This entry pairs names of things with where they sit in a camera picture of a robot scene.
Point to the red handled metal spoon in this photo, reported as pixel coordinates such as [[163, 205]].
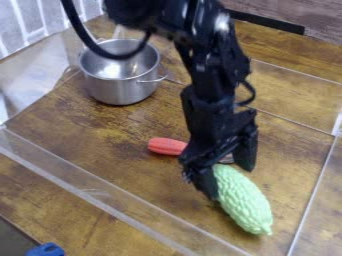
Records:
[[171, 147]]

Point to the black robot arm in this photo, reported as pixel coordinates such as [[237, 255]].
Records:
[[202, 30]]

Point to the silver metal pot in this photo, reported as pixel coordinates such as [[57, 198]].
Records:
[[122, 82]]

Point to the black strip on wall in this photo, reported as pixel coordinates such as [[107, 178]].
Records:
[[268, 22]]

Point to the green bitter gourd toy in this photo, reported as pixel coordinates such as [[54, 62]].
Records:
[[244, 201]]

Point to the clear acrylic barrier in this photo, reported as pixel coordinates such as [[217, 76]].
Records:
[[82, 185]]

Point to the blue object at corner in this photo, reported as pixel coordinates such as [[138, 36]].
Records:
[[49, 249]]

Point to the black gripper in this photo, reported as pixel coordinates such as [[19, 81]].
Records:
[[221, 131]]

